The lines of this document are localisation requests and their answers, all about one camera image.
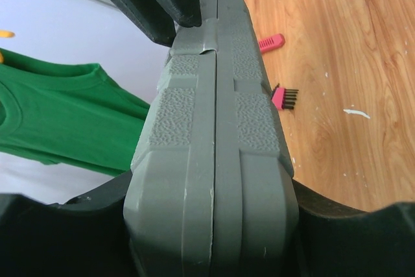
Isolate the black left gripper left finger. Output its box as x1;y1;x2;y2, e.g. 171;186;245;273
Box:
1;171;138;276

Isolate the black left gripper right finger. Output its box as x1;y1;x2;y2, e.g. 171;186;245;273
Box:
290;182;414;276

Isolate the grey plastic tool case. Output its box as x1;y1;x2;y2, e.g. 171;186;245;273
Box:
124;0;298;276

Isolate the pink black utility knife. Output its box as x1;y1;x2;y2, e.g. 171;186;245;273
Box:
258;34;285;54

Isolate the green tank top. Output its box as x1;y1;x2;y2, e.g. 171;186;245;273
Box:
1;49;150;176

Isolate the yellow clothes hanger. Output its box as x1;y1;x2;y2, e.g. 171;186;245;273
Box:
0;30;16;64

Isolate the pink hex key set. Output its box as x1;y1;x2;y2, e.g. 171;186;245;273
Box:
271;84;299;110

